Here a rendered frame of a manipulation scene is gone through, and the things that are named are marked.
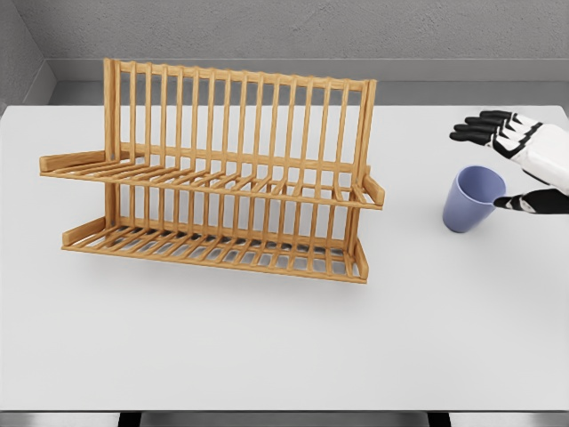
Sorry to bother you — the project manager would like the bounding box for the lavender blue plastic cup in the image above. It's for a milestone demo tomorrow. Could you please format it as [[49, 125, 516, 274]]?
[[441, 165, 508, 234]]

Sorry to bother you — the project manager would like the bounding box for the wooden two-tier dish rack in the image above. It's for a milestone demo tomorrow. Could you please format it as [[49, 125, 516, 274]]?
[[38, 57, 386, 285]]

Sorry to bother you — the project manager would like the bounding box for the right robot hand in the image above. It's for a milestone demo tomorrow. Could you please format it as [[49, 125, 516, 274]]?
[[449, 109, 569, 215]]

